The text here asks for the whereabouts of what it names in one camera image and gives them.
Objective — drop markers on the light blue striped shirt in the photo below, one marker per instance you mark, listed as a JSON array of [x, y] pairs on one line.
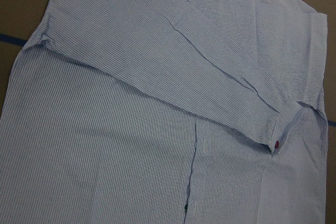
[[167, 111]]

